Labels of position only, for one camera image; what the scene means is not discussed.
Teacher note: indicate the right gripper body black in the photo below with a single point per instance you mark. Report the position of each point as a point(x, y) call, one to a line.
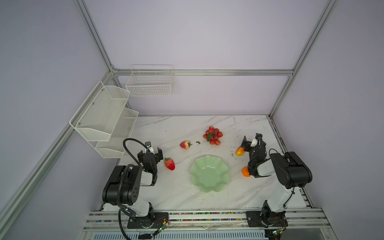
point(248, 148)

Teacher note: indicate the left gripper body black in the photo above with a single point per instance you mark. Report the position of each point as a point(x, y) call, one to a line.
point(157, 156)

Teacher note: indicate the orange yellow mango fake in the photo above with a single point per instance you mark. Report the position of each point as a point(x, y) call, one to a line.
point(240, 151)

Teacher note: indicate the orange fake fruit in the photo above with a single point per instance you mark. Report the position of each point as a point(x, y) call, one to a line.
point(245, 172)

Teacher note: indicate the pale red strawberry fake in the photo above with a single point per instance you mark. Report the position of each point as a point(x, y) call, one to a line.
point(185, 145)

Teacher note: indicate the red cherry cluster fake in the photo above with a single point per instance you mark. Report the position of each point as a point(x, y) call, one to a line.
point(213, 135)

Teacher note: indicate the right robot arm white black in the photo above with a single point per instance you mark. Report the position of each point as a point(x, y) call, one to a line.
point(289, 169)

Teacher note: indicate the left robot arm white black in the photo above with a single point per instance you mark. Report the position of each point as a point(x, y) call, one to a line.
point(123, 187)

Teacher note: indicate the green scalloped fruit bowl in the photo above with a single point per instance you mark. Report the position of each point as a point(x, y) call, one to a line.
point(209, 173)

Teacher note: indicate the white two-tier mesh shelf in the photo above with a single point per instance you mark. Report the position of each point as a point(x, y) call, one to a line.
point(104, 120)

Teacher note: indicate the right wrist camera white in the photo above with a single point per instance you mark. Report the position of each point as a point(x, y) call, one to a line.
point(254, 142)

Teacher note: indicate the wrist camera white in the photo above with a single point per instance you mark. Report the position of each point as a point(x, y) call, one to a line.
point(254, 142)
point(149, 148)

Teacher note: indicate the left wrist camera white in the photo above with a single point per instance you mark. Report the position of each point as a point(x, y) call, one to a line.
point(149, 148)

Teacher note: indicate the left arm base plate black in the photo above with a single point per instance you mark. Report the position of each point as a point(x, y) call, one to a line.
point(152, 221)

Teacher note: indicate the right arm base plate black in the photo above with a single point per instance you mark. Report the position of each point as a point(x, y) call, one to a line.
point(266, 220)

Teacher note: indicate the white wire basket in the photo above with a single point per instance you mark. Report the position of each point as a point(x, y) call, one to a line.
point(151, 80)

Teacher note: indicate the front aluminium rail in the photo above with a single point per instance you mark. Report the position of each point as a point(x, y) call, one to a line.
point(301, 224)

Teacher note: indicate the aluminium frame structure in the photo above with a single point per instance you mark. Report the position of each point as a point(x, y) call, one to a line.
point(22, 197)

